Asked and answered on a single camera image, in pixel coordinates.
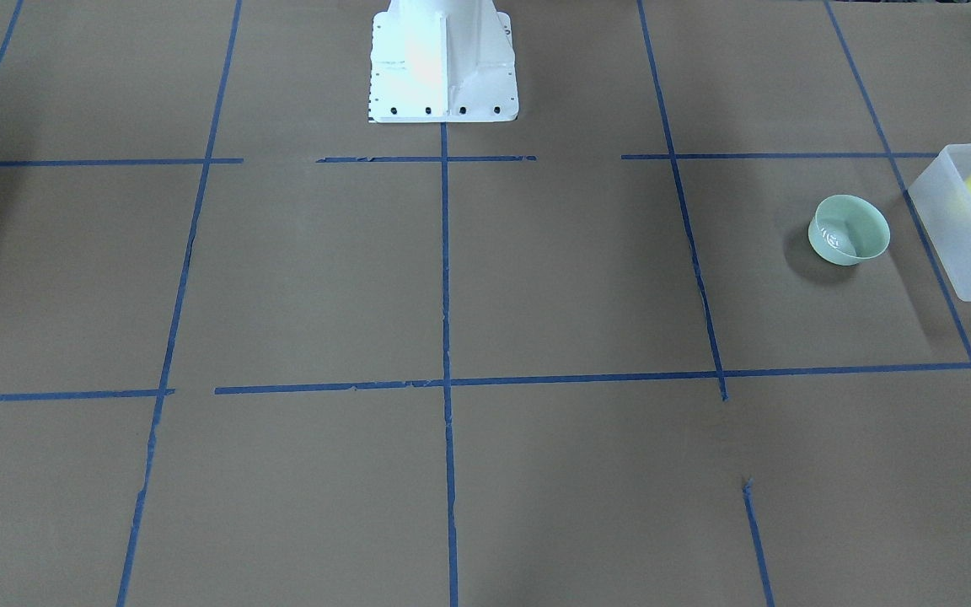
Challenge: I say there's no light green bowl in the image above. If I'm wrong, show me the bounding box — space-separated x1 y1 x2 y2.
807 195 891 266

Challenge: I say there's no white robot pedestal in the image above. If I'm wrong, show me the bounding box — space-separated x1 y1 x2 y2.
367 1 520 124

